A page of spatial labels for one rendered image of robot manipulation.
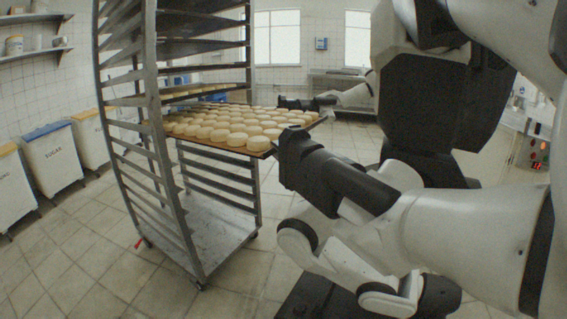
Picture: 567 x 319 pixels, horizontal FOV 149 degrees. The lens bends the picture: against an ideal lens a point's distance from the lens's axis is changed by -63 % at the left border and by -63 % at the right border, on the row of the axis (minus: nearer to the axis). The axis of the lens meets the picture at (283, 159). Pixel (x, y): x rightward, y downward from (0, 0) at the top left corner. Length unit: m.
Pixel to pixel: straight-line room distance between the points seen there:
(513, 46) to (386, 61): 0.29
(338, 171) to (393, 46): 0.23
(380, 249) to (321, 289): 0.70
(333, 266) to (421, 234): 0.59
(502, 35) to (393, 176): 0.19
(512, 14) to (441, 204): 0.13
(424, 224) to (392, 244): 0.04
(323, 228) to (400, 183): 0.41
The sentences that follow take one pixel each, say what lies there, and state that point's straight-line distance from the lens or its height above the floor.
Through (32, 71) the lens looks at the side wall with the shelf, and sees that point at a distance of 3.14.
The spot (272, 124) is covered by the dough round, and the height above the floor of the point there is 0.79.
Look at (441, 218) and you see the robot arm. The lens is 0.15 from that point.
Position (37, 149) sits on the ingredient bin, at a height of 0.60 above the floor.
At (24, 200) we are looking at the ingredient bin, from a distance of 2.47.
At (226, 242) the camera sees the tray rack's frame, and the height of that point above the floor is 0.15.
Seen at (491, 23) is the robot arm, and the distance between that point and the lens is 0.17.
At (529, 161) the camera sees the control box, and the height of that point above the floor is 0.73.
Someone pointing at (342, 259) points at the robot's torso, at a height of 0.39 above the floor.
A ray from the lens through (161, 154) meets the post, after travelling 0.64.
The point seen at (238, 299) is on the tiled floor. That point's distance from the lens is 1.08.
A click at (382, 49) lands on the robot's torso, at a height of 0.98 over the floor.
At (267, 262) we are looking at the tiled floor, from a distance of 1.20.
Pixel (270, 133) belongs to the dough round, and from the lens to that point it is 0.49.
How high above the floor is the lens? 0.93
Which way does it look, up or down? 24 degrees down
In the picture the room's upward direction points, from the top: straight up
